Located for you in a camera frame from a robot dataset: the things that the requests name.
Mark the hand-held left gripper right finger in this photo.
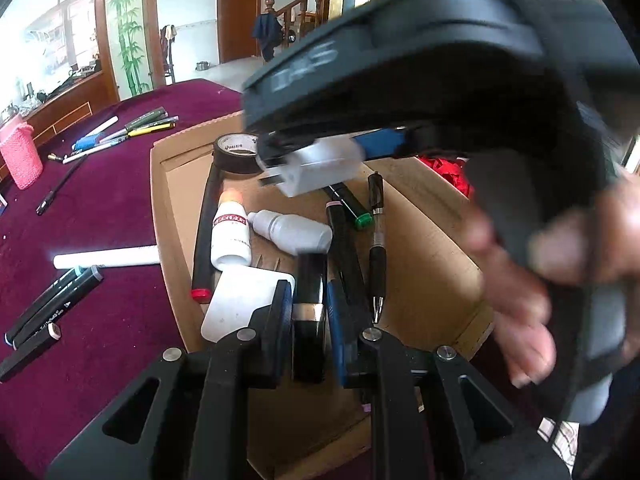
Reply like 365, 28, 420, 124
324, 279, 572, 480

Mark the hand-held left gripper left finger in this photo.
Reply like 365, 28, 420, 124
46, 279, 294, 480

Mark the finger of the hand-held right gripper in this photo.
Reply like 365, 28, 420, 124
349, 125, 437, 162
255, 131, 322, 169

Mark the white charger plug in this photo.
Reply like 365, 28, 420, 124
257, 137, 366, 197

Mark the black marker pink cap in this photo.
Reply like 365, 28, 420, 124
324, 199, 371, 322
0, 322, 64, 384

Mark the black marker green cap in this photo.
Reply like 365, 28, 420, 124
324, 182, 374, 231

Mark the black gel pen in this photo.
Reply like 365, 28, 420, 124
368, 172, 387, 324

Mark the white dropper bottle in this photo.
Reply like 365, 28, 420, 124
247, 209, 334, 254

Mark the white glue bottle orange cap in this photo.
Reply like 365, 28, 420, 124
210, 189, 253, 269

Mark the cardboard box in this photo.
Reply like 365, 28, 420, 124
150, 110, 496, 480

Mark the white marker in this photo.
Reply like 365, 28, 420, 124
52, 244, 161, 270

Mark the black marker grey cap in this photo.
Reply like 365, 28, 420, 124
12, 265, 105, 351

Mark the black marker teal cap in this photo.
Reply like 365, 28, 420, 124
4, 265, 86, 346

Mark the person's right hand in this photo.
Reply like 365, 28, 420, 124
461, 174, 640, 388

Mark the black tape roll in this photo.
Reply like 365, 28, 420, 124
213, 132, 261, 176

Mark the red bag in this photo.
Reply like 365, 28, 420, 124
417, 155, 474, 200

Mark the black marker red cap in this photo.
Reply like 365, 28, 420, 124
191, 160, 226, 304

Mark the dark blue jacket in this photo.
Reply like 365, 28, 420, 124
251, 12, 284, 64

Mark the yellow pen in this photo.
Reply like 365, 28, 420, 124
127, 122, 176, 137

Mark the wooden door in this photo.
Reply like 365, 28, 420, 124
216, 0, 264, 65

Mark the wooden chair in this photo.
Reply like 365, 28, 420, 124
159, 24, 177, 86

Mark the green pen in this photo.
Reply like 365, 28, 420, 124
123, 106, 167, 129

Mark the wooden staircase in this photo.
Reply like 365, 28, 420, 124
270, 0, 334, 44

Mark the thin white pen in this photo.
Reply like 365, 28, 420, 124
62, 134, 131, 165

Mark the wooden sideboard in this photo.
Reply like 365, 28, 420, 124
0, 69, 121, 181

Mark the thin black pen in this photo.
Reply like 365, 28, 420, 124
35, 152, 89, 216

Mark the wooden framed glass partition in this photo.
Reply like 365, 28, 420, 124
0, 0, 156, 126

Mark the pink knitted cup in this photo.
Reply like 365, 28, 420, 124
0, 113, 44, 191

